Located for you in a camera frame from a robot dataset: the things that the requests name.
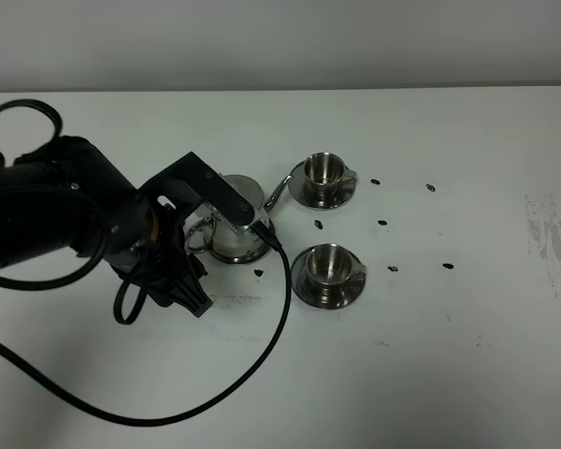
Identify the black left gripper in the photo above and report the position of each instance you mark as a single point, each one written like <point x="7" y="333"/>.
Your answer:
<point x="146" y="249"/>

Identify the stainless steel teapot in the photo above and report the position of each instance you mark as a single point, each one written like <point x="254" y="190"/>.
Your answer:
<point x="226" y="231"/>

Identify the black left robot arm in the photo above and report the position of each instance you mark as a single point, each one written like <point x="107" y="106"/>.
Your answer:
<point x="65" y="193"/>

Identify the near stainless steel saucer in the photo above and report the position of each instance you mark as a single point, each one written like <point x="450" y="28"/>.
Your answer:
<point x="328" y="298"/>

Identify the stainless steel saucer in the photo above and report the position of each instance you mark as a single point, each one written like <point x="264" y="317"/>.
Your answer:
<point x="328" y="298"/>
<point x="306" y="197"/>

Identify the near stainless steel teacup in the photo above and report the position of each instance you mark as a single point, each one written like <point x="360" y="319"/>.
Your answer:
<point x="332" y="265"/>

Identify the stainless steel teacup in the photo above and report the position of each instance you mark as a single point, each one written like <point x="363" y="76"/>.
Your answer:
<point x="332" y="265"/>
<point x="325" y="172"/>

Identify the far stainless steel saucer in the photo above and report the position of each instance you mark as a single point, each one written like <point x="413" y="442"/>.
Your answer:
<point x="306" y="197"/>

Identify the far stainless steel teacup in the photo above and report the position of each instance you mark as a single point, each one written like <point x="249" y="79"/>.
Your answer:
<point x="325" y="172"/>

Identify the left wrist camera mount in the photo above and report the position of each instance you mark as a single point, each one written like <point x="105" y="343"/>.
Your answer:
<point x="190" y="183"/>

